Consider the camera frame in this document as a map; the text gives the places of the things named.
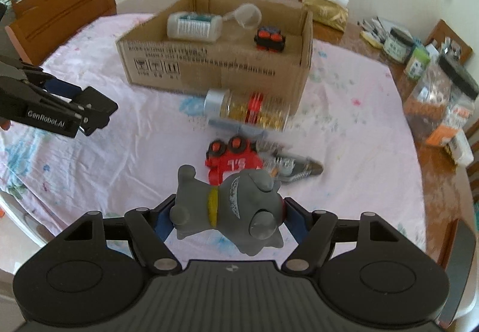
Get stack of white papers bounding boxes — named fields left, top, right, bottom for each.
left=369, top=17, right=403, bottom=37

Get cardboard box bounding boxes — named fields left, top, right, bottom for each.
left=116, top=0, right=314, bottom=117

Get gold capsule bottle silver cap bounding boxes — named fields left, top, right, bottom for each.
left=204, top=88, right=294, bottom=132

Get black toy train red wheels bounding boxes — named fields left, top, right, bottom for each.
left=254, top=27, right=286, bottom=53

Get small green bottle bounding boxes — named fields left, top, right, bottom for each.
left=403, top=46, right=431, bottom=80

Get clear plastic cup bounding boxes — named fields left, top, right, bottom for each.
left=222, top=4, right=263, bottom=41

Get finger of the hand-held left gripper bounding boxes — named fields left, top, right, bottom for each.
left=26, top=83, right=96, bottom=137
left=0, top=54, right=86, bottom=102

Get grey cat toy figure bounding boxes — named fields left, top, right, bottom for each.
left=169, top=164, right=287, bottom=257

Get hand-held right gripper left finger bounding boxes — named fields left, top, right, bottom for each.
left=54, top=195, right=181, bottom=275

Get green label swab container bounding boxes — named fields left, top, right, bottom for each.
left=166, top=12, right=223, bottom=43

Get phone in red case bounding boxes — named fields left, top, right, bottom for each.
left=442, top=220, right=478, bottom=322

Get pink floral tablecloth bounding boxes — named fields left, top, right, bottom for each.
left=0, top=12, right=427, bottom=269

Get large clear jar black lid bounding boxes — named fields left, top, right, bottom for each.
left=403, top=53, right=479, bottom=147

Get small jar black lid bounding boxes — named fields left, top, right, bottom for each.
left=383, top=28, right=415, bottom=64

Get small white box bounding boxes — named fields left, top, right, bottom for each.
left=443, top=130, right=475, bottom=167

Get pile of black pens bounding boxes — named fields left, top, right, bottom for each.
left=357, top=18, right=386, bottom=44

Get gold tissue pack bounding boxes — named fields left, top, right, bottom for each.
left=302, top=0, right=349, bottom=33

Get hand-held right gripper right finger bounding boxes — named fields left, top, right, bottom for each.
left=281, top=196, right=409, bottom=275

